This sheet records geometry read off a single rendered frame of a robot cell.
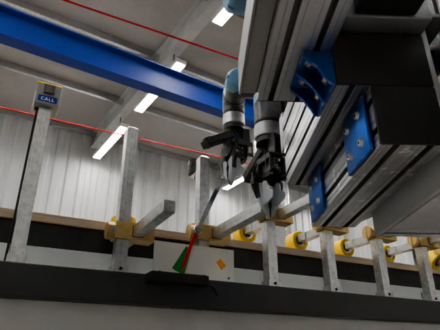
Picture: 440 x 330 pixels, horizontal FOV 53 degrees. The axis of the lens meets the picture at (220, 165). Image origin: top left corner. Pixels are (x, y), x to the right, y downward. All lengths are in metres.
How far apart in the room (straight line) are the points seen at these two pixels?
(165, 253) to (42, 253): 0.38
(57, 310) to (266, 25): 0.88
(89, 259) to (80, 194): 7.59
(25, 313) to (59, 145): 8.16
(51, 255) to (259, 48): 1.00
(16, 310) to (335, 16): 0.97
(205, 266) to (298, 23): 0.89
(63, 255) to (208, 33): 5.66
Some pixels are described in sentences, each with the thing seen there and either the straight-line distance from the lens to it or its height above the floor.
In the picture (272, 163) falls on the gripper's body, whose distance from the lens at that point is 1.12.
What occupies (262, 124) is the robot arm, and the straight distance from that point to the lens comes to 1.18.
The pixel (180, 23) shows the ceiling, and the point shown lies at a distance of 6.66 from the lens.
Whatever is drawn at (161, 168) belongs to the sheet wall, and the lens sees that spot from 9.92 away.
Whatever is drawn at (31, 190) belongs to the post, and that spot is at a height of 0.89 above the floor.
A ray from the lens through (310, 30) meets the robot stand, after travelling 0.62.
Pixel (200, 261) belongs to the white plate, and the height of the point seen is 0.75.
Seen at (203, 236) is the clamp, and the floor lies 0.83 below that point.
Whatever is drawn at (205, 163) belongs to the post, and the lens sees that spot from 1.45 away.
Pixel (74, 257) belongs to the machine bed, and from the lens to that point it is 1.45.
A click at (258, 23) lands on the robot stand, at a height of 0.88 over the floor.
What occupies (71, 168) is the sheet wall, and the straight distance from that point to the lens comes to 9.16.
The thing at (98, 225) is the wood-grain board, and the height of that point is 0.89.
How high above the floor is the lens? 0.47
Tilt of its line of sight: 25 degrees up
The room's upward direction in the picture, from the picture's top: straight up
